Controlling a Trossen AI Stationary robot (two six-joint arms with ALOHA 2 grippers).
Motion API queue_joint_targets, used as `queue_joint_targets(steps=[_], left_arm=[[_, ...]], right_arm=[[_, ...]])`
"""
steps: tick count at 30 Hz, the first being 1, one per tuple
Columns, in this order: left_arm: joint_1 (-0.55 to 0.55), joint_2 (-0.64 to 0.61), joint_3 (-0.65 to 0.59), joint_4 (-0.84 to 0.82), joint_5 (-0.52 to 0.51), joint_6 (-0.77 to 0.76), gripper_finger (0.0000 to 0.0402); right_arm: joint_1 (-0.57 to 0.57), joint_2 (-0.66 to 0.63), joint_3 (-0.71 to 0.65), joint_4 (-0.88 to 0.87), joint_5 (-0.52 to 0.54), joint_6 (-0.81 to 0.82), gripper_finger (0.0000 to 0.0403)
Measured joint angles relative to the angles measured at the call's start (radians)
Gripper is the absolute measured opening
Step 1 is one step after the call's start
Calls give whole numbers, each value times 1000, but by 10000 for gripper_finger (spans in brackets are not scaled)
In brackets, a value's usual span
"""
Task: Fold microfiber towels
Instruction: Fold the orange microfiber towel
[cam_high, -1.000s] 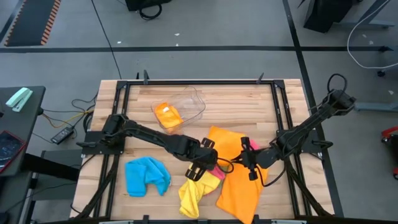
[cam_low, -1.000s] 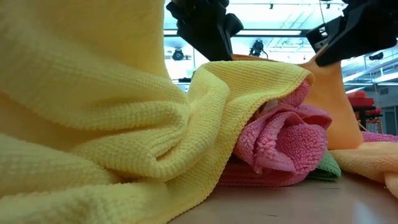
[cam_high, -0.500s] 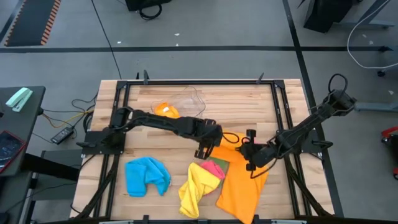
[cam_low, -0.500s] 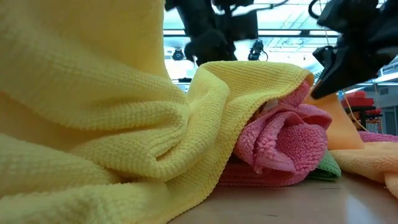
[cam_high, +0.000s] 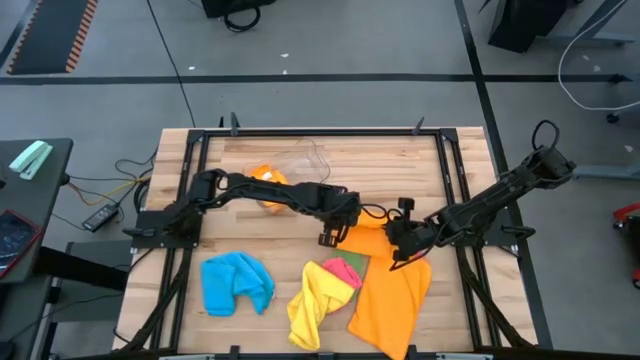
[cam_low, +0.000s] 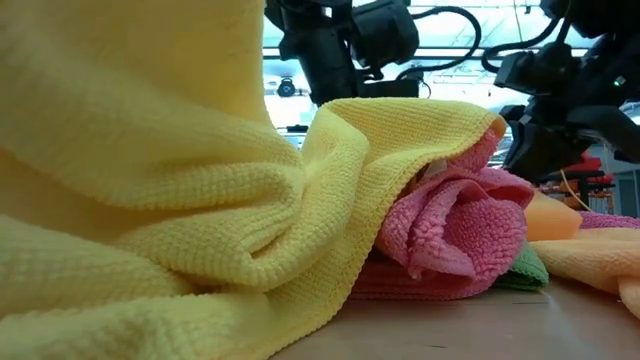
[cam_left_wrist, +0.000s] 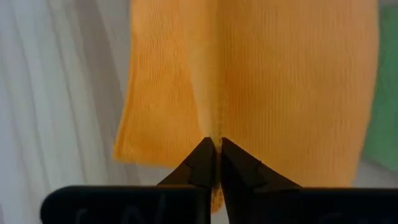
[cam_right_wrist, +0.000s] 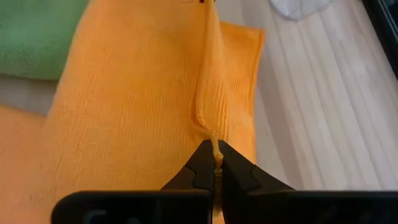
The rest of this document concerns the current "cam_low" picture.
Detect large orange microfiber towel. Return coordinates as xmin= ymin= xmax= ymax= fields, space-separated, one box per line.
xmin=524 ymin=192 xmax=640 ymax=319

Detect long pink microfiber towel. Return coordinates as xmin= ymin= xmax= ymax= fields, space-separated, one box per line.
xmin=578 ymin=210 xmax=640 ymax=231

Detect bunched pink microfiber towel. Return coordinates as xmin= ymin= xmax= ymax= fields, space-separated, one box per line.
xmin=349 ymin=128 xmax=536 ymax=301

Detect green microfiber towel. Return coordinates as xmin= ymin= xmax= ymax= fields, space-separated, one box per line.
xmin=494 ymin=242 xmax=550 ymax=293

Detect yellow microfiber towel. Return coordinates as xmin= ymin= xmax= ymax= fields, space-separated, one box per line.
xmin=0 ymin=0 xmax=507 ymax=360

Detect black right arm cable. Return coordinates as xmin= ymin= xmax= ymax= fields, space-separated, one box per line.
xmin=481 ymin=17 xmax=571 ymax=74

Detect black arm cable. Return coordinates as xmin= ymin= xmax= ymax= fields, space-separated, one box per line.
xmin=397 ymin=4 xmax=484 ymax=81
xmin=481 ymin=17 xmax=571 ymax=74

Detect black overhead frame beam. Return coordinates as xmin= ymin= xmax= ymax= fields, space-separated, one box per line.
xmin=262 ymin=47 xmax=501 ymax=59

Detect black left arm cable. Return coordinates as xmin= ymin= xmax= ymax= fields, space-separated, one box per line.
xmin=397 ymin=4 xmax=484 ymax=81

